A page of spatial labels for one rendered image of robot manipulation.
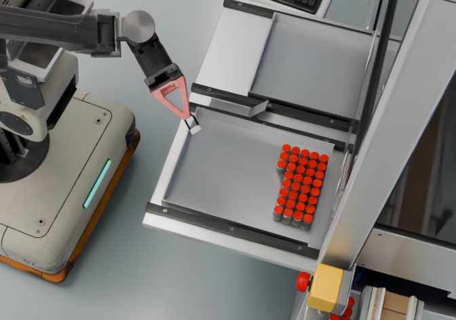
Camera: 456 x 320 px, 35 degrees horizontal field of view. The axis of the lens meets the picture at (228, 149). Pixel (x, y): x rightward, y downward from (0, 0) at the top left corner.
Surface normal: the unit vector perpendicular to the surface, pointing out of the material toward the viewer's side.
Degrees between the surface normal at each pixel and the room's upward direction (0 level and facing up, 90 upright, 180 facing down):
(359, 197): 90
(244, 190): 0
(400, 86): 90
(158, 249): 0
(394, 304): 0
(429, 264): 90
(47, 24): 59
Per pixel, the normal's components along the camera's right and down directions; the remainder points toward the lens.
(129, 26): 0.11, 0.00
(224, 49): 0.03, -0.48
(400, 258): -0.28, 0.84
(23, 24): 0.84, -0.03
